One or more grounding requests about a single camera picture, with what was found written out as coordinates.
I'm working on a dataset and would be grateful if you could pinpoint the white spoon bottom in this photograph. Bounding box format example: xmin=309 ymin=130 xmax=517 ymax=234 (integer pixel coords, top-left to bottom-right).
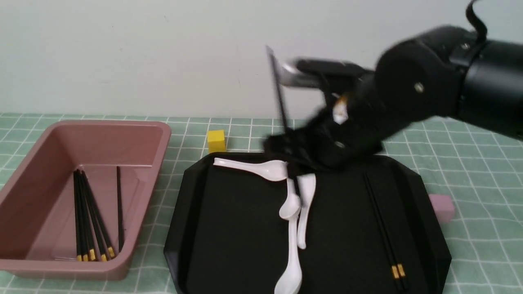
xmin=273 ymin=212 xmax=302 ymax=294

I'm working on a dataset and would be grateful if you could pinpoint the yellow cube block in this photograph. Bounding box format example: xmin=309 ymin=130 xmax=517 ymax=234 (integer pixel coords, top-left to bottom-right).
xmin=207 ymin=129 xmax=227 ymax=153

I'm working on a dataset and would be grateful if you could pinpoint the black chopstick gold band right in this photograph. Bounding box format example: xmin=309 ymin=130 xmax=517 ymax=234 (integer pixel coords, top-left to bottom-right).
xmin=369 ymin=177 xmax=409 ymax=294

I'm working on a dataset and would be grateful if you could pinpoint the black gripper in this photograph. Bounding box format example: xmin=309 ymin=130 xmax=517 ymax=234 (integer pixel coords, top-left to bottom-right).
xmin=263 ymin=58 xmax=386 ymax=173

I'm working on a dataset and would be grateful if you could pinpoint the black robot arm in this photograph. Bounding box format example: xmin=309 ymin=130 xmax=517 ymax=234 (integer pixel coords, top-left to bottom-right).
xmin=263 ymin=1 xmax=523 ymax=171

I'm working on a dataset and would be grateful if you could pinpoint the pink plastic bin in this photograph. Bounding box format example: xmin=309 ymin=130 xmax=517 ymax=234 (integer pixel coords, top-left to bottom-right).
xmin=0 ymin=120 xmax=171 ymax=280

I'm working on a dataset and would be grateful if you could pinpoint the pink cube block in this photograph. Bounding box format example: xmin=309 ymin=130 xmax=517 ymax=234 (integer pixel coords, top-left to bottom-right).
xmin=429 ymin=194 xmax=456 ymax=224

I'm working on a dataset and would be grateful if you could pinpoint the black chopstick in bin alone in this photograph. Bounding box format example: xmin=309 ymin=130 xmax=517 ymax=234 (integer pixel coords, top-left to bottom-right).
xmin=116 ymin=166 xmax=125 ymax=253

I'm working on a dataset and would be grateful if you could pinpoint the white spoon lying horizontally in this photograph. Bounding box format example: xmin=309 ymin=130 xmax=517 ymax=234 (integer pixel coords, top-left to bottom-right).
xmin=213 ymin=158 xmax=288 ymax=182

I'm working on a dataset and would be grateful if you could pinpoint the black plastic tray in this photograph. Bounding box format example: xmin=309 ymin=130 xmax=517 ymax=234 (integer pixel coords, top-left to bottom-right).
xmin=164 ymin=153 xmax=452 ymax=294

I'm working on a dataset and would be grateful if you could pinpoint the green checkered tablecloth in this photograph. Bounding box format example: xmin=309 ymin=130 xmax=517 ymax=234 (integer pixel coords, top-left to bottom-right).
xmin=0 ymin=115 xmax=523 ymax=294

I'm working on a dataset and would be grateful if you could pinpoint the white spoon small middle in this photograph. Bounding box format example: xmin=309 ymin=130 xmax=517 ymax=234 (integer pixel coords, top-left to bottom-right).
xmin=279 ymin=178 xmax=301 ymax=220

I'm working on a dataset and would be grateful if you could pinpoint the black chopstick gold band left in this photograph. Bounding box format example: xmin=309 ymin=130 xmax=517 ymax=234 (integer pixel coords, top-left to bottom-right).
xmin=364 ymin=172 xmax=405 ymax=294

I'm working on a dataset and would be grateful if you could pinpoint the black chopstick gold band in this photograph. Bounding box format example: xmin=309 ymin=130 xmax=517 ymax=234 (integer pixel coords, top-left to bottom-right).
xmin=364 ymin=172 xmax=405 ymax=294
xmin=369 ymin=177 xmax=409 ymax=294

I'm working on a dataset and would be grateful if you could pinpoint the white spoon right upright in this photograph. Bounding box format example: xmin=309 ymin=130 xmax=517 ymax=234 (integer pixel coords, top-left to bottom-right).
xmin=297 ymin=174 xmax=316 ymax=250

